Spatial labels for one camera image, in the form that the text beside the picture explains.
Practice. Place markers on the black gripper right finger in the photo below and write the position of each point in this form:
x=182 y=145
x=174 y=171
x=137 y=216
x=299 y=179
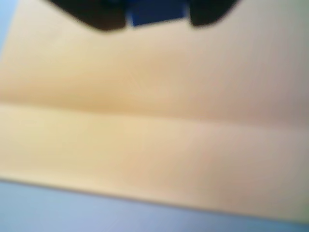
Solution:
x=207 y=10

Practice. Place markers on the tiny blue cube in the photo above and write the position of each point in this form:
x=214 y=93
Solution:
x=157 y=13

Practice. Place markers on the orange paper square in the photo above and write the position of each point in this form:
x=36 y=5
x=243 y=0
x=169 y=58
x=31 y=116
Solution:
x=144 y=120

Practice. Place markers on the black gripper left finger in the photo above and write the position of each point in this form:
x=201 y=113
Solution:
x=96 y=13

